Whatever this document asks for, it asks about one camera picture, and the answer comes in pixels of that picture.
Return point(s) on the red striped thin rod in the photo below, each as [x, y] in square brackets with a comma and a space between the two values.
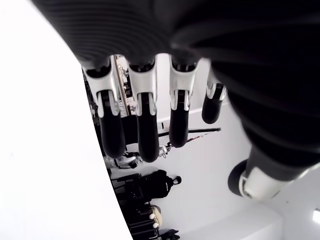
[197, 137]

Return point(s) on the black cabinet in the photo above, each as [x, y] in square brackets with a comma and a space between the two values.
[129, 135]

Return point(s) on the silver humanoid robot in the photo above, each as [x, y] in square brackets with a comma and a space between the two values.
[120, 161]

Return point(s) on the beige plush object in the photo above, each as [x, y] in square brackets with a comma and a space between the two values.
[157, 215]

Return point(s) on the rectangular ceiling light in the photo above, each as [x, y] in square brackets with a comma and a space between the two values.
[317, 216]

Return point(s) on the black backpack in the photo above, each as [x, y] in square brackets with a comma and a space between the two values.
[160, 183]

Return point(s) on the black gantry pole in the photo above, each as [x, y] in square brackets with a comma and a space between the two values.
[210, 129]

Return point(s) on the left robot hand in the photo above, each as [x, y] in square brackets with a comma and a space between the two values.
[225, 37]

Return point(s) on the white glass display cabinet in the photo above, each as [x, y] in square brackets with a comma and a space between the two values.
[125, 82]

